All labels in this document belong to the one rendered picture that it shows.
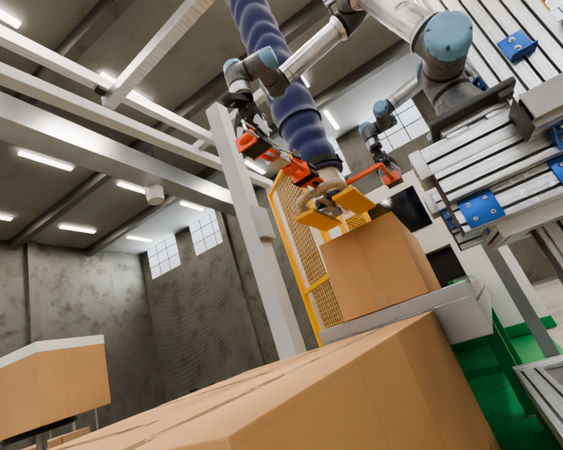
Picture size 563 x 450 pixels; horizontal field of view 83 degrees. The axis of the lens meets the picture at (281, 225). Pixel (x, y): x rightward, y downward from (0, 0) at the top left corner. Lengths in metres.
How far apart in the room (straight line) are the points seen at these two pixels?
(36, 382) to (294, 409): 1.84
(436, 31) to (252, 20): 1.31
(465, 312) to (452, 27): 0.99
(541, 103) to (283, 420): 0.85
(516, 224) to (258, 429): 0.94
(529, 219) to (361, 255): 0.72
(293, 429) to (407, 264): 1.19
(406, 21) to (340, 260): 1.00
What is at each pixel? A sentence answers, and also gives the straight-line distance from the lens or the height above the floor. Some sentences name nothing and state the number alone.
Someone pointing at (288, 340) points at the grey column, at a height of 0.63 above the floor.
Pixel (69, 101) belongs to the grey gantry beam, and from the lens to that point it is 3.55.
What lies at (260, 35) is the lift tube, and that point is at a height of 2.18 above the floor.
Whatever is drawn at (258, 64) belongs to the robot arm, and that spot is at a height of 1.48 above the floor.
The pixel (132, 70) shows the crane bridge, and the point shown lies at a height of 2.96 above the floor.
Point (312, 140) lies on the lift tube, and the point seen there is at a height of 1.43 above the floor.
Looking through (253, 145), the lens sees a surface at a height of 1.18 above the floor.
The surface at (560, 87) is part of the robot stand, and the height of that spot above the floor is 0.92.
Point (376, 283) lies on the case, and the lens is 1.54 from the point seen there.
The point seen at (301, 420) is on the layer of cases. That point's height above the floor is 0.52.
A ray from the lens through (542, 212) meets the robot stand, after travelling 1.15.
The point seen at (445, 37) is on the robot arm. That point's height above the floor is 1.18.
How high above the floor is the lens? 0.60
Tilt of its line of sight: 20 degrees up
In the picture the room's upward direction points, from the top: 19 degrees counter-clockwise
